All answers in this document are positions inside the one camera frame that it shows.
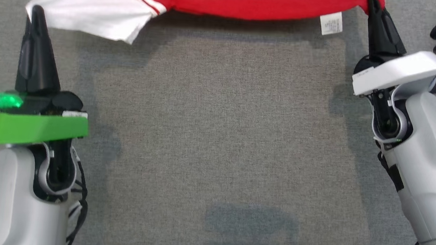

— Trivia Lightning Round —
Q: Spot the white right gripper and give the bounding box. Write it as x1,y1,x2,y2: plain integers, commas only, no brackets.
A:
350,0,436,103

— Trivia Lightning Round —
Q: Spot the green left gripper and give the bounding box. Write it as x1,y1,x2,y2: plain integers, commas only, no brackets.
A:
0,2,99,154

